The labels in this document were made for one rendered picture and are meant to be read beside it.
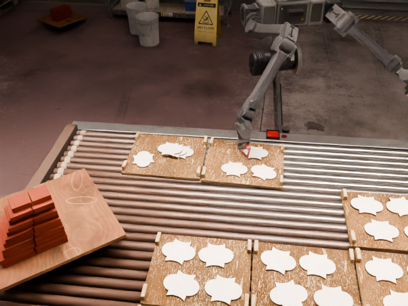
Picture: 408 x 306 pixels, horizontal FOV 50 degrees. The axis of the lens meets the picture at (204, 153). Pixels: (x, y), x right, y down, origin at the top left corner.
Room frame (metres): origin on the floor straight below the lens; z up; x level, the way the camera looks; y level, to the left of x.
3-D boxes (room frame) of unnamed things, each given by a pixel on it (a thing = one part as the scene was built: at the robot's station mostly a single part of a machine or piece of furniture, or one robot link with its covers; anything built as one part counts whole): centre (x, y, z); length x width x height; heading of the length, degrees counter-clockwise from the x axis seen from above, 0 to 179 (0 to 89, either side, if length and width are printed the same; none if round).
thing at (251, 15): (2.46, -0.30, 1.45); 0.09 x 0.08 x 0.12; 99
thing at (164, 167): (1.88, 0.20, 0.93); 0.41 x 0.35 x 0.02; 82
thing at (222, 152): (1.80, -0.21, 0.93); 0.41 x 0.35 x 0.02; 80
